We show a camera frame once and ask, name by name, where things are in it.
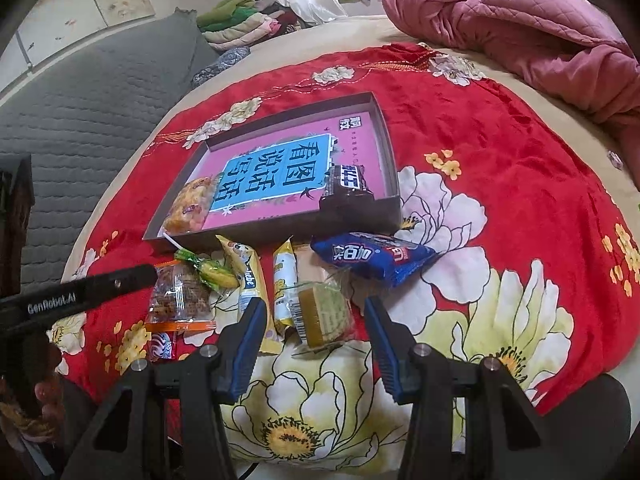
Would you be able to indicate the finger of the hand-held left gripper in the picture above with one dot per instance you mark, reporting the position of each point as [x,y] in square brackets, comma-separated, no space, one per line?
[122,277]

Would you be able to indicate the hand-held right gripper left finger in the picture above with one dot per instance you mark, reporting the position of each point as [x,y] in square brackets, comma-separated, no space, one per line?
[247,352]

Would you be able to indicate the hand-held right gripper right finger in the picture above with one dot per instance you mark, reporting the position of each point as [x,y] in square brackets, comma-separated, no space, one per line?
[385,357]

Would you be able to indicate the brown snack clear packet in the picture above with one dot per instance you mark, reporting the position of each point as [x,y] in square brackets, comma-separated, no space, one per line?
[175,300]

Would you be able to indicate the green cake clear packet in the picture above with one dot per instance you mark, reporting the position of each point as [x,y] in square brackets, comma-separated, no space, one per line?
[322,315]

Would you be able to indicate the red snack packet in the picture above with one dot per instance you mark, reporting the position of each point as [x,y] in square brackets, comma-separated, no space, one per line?
[162,347]

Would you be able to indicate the narrow yellow snack packet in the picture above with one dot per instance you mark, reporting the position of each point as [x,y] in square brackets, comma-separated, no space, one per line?
[285,280]

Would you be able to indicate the wide yellow snack packet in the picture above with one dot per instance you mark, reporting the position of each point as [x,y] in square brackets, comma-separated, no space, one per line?
[245,270]

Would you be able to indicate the corn lollipop with white stick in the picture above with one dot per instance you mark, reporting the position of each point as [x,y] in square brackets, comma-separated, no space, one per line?
[217,275]

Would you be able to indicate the blue cookie packet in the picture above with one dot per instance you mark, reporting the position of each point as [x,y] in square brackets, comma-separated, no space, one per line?
[380,260]

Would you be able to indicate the brown cardboard box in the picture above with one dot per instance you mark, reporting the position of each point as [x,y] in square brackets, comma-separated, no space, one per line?
[280,226]

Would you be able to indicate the person's left hand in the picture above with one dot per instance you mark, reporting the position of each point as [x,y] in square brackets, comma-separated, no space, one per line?
[47,392]

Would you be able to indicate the dark wooden furniture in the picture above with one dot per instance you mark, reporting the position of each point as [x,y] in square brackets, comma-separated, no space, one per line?
[15,220]

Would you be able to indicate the yellow puffed snack packet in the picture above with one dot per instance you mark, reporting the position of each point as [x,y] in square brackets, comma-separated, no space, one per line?
[190,205]

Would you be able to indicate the grey quilted mattress pad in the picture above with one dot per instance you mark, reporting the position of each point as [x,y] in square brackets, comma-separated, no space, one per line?
[100,110]

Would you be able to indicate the dark chocolate bar packet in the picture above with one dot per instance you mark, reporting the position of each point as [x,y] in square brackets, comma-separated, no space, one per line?
[347,180]

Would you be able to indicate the pink book with blue label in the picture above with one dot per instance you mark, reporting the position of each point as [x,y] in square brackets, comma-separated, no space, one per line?
[300,160]

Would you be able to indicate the dark floral cloth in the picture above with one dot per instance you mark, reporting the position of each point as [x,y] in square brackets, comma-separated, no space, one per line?
[220,62]

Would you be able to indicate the red floral blanket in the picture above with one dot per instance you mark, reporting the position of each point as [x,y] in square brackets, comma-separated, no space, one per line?
[450,110]

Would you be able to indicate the floral wardrobe door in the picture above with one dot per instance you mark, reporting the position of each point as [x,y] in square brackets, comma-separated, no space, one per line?
[75,5]

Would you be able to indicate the pile of folded clothes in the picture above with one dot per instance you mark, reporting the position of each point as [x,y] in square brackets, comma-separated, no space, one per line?
[240,25]

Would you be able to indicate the pink quilted comforter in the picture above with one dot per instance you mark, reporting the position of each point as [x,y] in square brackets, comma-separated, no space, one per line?
[525,35]

